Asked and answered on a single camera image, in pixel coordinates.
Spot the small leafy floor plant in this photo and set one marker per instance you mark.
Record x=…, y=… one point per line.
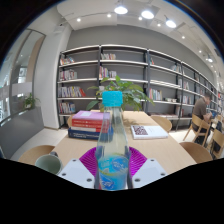
x=30, y=100

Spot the grey-green patterned mug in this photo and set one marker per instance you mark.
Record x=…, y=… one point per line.
x=48, y=163

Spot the clear bottle with blue cap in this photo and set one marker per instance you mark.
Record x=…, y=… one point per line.
x=112, y=146

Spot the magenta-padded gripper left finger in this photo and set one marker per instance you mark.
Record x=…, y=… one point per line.
x=76, y=171

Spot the person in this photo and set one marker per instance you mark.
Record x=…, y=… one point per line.
x=200, y=108

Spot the potted green plant, white pot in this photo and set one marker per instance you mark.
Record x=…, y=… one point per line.
x=128, y=91

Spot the white book with patterned cover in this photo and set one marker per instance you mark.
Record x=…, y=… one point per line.
x=150, y=132

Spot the pink-covered book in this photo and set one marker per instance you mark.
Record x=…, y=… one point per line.
x=87, y=115

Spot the red book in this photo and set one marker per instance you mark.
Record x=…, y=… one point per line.
x=85, y=125

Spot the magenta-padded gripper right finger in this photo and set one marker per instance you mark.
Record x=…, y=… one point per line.
x=150, y=171

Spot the group of wooden slat chairs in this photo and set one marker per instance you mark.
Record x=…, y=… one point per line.
x=218, y=136

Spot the group of ceiling lights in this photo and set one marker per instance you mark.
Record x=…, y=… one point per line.
x=120, y=10

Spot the grey bookshelf unit with books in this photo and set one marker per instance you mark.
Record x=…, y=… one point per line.
x=130, y=71

